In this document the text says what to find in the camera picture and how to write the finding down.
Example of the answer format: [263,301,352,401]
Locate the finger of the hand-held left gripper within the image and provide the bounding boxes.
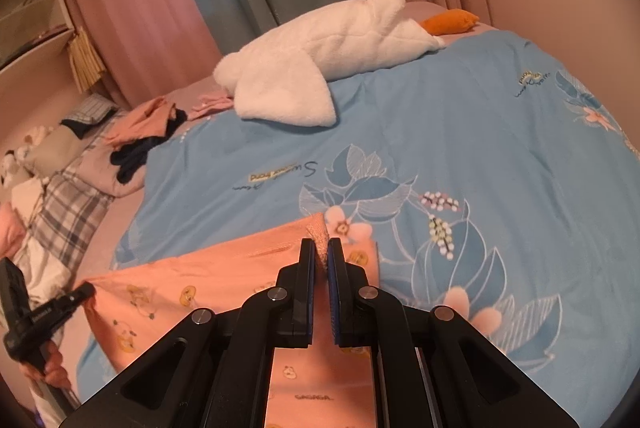
[31,282,97,325]

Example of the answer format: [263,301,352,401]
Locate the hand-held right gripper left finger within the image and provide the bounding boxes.
[59,237,318,428]

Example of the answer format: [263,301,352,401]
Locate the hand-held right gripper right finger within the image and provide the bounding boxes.
[326,237,580,428]

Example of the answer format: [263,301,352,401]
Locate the orange bear print pants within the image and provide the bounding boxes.
[81,213,382,428]

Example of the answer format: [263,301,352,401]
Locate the person's left hand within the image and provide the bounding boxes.
[22,337,77,400]

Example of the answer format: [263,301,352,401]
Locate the pink fluffy cloth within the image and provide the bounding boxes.
[0,202,29,260]

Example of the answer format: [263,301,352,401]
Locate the plaid grey cloth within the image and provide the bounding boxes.
[29,169,117,270]

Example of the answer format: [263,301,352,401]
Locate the beige quilt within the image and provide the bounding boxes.
[79,139,147,200]

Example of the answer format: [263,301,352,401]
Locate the grey pillow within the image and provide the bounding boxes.
[20,122,109,182]

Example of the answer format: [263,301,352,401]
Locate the small white plush toy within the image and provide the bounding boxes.
[0,125,57,185]

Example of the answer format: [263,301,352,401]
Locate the dark navy garment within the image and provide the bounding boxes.
[110,106,189,185]

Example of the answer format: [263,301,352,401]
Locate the blue floral blanket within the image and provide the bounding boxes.
[76,26,640,428]

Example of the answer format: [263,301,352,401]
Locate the blue striped pillow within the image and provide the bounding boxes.
[69,93,122,127]

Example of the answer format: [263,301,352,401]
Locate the peach crumpled garment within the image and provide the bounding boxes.
[102,96,177,147]

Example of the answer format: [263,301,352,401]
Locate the small pink cloth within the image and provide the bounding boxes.
[187,89,236,120]

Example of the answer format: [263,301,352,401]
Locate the white plush goose toy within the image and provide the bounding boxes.
[213,0,481,128]

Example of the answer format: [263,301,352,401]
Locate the yellow tassel bundle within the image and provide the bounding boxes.
[66,27,109,92]

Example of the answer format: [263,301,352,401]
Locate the white cabinet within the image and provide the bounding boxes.
[0,0,77,72]

